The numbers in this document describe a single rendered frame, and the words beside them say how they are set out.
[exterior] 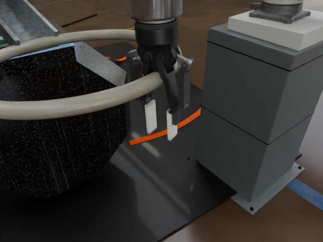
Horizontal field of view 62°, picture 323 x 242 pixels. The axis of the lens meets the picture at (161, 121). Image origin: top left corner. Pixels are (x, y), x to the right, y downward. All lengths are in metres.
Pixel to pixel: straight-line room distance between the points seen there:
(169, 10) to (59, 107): 0.22
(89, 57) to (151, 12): 0.79
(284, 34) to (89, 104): 0.82
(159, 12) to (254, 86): 0.78
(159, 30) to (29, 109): 0.24
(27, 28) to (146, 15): 0.59
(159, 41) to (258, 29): 0.74
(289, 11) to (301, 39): 0.17
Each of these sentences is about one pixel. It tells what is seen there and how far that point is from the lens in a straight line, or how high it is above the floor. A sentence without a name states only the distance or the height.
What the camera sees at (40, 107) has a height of 0.93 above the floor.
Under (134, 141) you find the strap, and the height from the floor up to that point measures 0.02.
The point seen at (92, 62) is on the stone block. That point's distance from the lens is 1.20.
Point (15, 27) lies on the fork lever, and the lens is 0.98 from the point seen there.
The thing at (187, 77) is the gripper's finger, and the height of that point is 0.94.
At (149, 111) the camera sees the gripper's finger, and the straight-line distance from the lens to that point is 0.56.
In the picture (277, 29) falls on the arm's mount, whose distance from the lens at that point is 1.12.
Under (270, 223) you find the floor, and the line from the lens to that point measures 1.48.
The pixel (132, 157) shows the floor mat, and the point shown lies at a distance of 1.67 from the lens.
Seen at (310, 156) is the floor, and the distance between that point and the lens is 1.92.
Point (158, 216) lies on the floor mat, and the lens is 1.39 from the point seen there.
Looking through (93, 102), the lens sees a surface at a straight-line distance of 0.44.
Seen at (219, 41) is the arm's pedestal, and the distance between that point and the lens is 1.23.
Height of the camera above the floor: 1.16
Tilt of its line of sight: 36 degrees down
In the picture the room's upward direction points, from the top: straight up
